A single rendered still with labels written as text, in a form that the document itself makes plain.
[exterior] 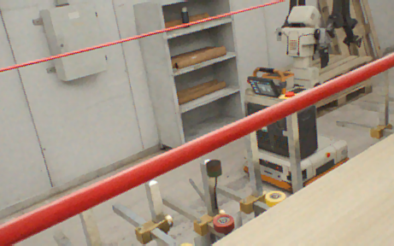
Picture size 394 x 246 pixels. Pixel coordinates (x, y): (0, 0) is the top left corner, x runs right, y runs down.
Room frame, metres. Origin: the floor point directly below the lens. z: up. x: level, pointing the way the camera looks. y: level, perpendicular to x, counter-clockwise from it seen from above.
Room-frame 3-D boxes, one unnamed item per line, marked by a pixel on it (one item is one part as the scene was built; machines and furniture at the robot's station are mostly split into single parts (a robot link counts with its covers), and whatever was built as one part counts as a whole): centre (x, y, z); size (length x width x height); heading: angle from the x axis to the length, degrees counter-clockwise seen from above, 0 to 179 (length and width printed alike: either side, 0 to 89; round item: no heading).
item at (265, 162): (3.23, -0.51, 0.23); 0.41 x 0.02 x 0.08; 35
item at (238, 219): (1.60, -0.01, 0.75); 0.26 x 0.01 x 0.10; 125
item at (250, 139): (1.71, -0.21, 0.92); 0.04 x 0.04 x 0.48; 35
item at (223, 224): (1.45, -0.03, 0.85); 0.08 x 0.08 x 0.11
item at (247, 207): (1.70, -0.19, 0.82); 0.14 x 0.06 x 0.05; 125
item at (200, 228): (1.55, 0.01, 0.85); 0.14 x 0.06 x 0.05; 125
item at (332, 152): (3.43, -0.77, 0.16); 0.67 x 0.64 x 0.25; 125
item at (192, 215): (1.61, 0.08, 0.84); 0.43 x 0.03 x 0.04; 35
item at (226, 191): (1.73, -0.14, 0.82); 0.43 x 0.03 x 0.04; 35
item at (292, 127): (1.86, -0.42, 0.93); 0.05 x 0.05 x 0.45; 35
